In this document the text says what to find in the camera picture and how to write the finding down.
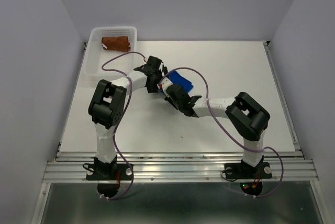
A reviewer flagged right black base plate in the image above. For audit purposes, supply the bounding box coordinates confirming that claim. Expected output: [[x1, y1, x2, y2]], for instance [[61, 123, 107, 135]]
[[224, 161, 273, 180]]

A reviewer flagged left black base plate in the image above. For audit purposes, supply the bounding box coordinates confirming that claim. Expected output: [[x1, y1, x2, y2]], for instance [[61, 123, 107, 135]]
[[83, 163, 132, 182]]

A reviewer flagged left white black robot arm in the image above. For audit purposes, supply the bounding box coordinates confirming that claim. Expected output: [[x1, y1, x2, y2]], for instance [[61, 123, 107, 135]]
[[83, 56, 164, 181]]

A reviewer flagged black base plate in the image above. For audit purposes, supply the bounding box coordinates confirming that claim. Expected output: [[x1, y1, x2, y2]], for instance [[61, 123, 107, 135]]
[[83, 163, 132, 182], [224, 161, 273, 180]]

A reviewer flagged brown microfiber towel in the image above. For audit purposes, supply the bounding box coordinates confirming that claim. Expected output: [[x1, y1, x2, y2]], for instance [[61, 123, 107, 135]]
[[101, 36, 130, 52]]

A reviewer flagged aluminium rail frame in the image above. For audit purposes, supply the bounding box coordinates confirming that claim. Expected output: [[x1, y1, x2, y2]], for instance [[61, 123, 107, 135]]
[[32, 41, 332, 223]]

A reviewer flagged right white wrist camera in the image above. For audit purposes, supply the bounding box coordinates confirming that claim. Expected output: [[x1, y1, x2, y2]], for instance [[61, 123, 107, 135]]
[[158, 77, 173, 92]]

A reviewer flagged white perforated plastic basket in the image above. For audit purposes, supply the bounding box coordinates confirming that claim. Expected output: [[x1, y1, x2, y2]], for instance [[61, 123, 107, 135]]
[[82, 26, 137, 81]]

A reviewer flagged blue microfiber towel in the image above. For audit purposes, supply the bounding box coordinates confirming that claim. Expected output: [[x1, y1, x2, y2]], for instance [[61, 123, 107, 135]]
[[162, 71, 194, 96]]

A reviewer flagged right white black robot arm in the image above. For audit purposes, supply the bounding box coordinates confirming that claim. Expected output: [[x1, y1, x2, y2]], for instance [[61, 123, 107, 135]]
[[160, 84, 270, 181]]

